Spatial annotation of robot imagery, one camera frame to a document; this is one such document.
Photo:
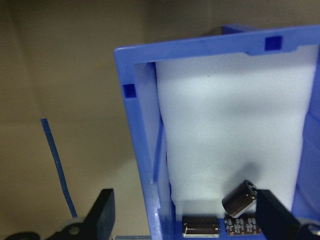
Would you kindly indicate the blue bin with capacitors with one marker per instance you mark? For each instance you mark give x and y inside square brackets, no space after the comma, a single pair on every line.
[140,125]

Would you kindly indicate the dark brown cylindrical capacitor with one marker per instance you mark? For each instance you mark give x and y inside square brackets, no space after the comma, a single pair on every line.
[200,226]
[238,200]
[241,225]

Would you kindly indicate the white foam liner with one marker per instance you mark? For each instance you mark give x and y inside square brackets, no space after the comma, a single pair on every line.
[225,125]

